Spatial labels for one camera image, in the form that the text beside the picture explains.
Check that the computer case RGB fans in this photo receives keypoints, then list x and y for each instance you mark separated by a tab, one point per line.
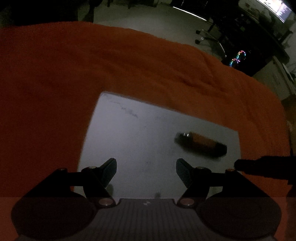
240	57

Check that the computer monitor screen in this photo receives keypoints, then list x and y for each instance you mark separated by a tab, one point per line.
278	8

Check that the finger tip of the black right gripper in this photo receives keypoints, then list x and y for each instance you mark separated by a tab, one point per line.
276	167

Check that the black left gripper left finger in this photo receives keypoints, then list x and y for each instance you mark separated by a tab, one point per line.
64	203

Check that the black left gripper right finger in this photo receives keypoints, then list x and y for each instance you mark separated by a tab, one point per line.
228	204

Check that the white flat box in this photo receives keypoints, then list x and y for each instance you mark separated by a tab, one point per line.
141	137

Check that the office swivel chair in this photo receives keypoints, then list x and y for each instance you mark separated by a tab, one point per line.
213	35

